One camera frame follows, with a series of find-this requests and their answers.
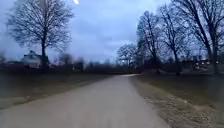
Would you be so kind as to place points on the dark hedge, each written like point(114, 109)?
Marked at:
point(96, 69)

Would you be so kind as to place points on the grey paved path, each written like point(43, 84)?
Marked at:
point(100, 106)

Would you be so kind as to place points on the large bare tree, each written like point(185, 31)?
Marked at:
point(43, 36)
point(214, 46)

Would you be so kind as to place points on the pale house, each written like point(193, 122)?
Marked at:
point(31, 59)

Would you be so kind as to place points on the grass verge with dry patches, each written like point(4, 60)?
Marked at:
point(186, 96)

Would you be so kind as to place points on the dark grass verge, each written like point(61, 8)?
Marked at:
point(33, 85)

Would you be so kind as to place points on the building with lit windows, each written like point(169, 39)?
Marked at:
point(203, 63)

